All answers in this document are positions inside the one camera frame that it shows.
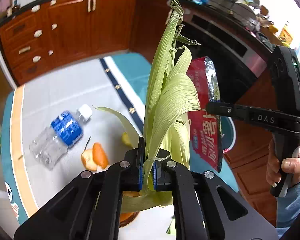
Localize large orange peel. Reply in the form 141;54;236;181
123;191;140;197

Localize brown coconut shell bowl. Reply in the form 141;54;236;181
119;211;139;228

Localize red snack bag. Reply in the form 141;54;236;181
186;57;223;172

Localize green corn husk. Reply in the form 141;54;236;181
93;0;202;214

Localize right forearm blue sleeve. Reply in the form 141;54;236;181
276;182;300;238

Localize teal trash bin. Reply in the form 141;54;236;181
221;116;236;154

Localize wooden kitchen cabinets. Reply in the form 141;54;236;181
0;0;276;223

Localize right hand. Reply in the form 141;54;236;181
266;140;300;187

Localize small orange peel piece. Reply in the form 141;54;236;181
93;142;109;169

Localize pale orange peel piece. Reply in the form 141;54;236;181
81;148;97;172

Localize black built-in oven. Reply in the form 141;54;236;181
181;9;267;103

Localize clear plastic water bottle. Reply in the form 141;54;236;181
29;104;93;170

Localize teal white tablecloth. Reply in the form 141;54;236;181
1;53;151;224

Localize black dish rack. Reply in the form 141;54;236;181
206;0;261;32

